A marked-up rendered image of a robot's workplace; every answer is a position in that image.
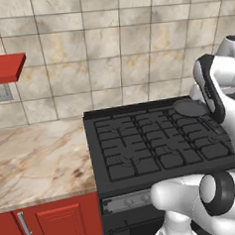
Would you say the dark grey pan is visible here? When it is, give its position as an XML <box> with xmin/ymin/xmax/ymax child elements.
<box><xmin>172</xmin><ymin>97</ymin><xmax>212</xmax><ymax>120</ymax></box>

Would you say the black gas hob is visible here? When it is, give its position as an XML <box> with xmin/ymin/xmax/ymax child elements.
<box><xmin>80</xmin><ymin>92</ymin><xmax>235</xmax><ymax>201</ymax></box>

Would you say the silver stove knob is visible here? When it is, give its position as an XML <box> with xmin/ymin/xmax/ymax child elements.
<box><xmin>140</xmin><ymin>192</ymin><xmax>153</xmax><ymax>204</ymax></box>
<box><xmin>122</xmin><ymin>196</ymin><xmax>136</xmax><ymax>208</ymax></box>

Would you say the silver stove control panel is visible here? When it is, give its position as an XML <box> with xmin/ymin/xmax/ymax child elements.
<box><xmin>100</xmin><ymin>187</ymin><xmax>158</xmax><ymax>216</ymax></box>

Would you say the black oven door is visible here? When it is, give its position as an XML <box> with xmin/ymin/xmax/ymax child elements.
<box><xmin>100</xmin><ymin>206</ymin><xmax>170</xmax><ymax>235</ymax></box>

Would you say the black oven door handle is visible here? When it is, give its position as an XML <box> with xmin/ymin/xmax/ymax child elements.
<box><xmin>107</xmin><ymin>214</ymin><xmax>169</xmax><ymax>235</ymax></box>

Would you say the grey wall socket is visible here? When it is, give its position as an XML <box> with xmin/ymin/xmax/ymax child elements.
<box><xmin>0</xmin><ymin>82</ymin><xmax>15</xmax><ymax>103</ymax></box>

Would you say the red wall shelf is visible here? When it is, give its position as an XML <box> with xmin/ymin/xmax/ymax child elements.
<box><xmin>0</xmin><ymin>53</ymin><xmax>29</xmax><ymax>85</ymax></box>

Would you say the silver cupboard door handle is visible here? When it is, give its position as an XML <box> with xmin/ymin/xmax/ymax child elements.
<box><xmin>16</xmin><ymin>210</ymin><xmax>35</xmax><ymax>235</ymax></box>

